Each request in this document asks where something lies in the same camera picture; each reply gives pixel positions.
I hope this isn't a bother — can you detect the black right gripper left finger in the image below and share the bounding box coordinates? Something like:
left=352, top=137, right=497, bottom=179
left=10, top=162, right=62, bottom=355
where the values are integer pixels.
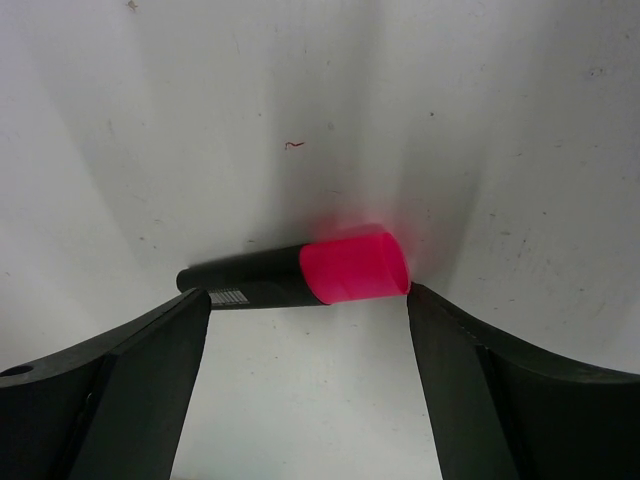
left=1, top=290, right=211, bottom=479

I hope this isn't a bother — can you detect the pink cap black highlighter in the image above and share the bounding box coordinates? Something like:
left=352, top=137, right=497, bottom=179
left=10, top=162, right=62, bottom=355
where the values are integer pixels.
left=176, top=231, right=411, bottom=310

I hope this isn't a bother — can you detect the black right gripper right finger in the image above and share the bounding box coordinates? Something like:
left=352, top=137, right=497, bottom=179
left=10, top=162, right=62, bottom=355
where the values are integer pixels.
left=407, top=284, right=639, bottom=479

